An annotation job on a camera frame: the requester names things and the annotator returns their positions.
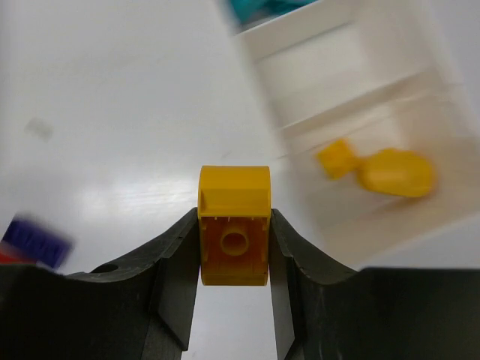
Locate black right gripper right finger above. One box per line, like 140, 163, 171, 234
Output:
269, 210, 479, 359

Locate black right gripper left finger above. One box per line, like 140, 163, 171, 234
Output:
1, 210, 199, 359

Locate dark blue lego brick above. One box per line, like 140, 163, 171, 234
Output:
1, 216, 74, 269

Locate yellow curved lego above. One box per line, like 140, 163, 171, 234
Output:
197, 166, 272, 287

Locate small yellow lego brick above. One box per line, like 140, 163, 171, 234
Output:
316, 139, 362, 180

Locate yellow rounded lego piece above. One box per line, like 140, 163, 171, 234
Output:
356, 148, 437, 198

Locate white right divided container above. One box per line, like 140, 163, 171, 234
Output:
214, 1, 479, 268

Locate teal lego pieces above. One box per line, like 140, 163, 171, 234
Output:
228, 0, 316, 25

